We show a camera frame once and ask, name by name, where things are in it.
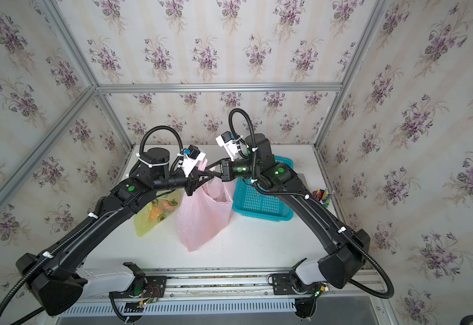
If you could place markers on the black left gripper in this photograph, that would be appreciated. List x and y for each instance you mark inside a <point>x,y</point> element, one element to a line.
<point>193,181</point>

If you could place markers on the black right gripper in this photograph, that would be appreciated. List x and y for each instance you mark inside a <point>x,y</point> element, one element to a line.
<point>227,173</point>

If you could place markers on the pink plastic bag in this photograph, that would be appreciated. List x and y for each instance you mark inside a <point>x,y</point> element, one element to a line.
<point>203,215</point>

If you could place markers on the yellow-green plastic bag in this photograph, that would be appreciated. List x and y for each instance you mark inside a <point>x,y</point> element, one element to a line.
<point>156,211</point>

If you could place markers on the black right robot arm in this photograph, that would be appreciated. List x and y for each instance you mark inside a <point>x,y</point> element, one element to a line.
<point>346,251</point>

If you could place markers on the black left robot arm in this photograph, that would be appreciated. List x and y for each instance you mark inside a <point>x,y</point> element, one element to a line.
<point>52,275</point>

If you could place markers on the teal plastic basket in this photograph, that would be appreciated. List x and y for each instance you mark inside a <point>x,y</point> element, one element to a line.
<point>248,202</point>

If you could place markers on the cup of coloured pens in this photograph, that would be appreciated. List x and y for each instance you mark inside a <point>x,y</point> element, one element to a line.
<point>324,197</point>

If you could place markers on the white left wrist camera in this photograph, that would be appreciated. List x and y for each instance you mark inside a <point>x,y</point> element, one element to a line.
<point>191,157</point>

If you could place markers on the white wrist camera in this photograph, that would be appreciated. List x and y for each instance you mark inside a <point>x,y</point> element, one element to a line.
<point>191,157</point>
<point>231,144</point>

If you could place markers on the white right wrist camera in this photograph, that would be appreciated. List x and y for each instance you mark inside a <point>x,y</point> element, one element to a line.
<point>231,144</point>

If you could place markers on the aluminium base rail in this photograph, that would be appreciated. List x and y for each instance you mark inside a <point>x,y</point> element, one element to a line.
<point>231,291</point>

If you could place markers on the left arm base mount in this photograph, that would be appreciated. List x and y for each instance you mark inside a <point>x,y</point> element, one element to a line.
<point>139,295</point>

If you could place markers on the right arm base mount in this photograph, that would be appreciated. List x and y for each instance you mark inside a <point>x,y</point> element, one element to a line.
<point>306,295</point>

